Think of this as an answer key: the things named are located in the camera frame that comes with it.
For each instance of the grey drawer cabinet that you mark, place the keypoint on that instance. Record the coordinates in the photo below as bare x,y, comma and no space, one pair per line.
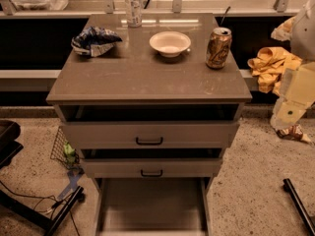
133,83

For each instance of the green object in basket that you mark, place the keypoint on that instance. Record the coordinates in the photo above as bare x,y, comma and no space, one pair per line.
69,153

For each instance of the black stand leg left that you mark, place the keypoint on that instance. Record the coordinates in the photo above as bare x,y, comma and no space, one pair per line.
49,219

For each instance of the wire mesh basket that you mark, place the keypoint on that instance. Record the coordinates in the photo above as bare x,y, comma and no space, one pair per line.
57,153

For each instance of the brown snack wrapper on floor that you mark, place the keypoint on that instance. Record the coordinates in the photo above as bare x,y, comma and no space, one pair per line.
294,133

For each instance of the bottom grey open drawer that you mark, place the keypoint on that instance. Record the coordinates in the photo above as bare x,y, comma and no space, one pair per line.
152,207

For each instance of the top grey drawer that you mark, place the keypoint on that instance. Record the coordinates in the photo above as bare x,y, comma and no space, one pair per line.
93,135

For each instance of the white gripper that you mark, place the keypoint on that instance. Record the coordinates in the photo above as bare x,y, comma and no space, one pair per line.
303,36

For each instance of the white bowl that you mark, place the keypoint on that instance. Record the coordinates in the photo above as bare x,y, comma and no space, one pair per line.
170,43

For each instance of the blue tape on floor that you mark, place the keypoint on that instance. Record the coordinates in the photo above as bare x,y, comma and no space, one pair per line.
73,177

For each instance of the middle grey drawer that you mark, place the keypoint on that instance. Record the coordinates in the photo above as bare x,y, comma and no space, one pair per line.
151,167

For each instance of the clear plastic water bottle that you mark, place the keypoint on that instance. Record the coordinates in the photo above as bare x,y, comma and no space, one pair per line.
133,13

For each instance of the black stand leg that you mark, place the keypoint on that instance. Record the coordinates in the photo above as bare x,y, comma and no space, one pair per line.
49,219
309,221

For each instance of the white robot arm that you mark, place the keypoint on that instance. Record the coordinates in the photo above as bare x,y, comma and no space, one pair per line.
302,41

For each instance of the black stand leg right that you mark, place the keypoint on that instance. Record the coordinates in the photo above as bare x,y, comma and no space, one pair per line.
309,221

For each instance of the gold soda can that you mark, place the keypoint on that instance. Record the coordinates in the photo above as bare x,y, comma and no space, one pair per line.
218,47

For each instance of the blue chip bag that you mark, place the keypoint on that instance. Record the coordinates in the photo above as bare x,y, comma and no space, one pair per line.
94,41

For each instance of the black chair edge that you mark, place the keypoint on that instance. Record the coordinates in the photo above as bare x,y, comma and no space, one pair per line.
9,147

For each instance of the yellow crumpled cloth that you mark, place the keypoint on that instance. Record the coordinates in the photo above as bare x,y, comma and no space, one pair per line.
269,66

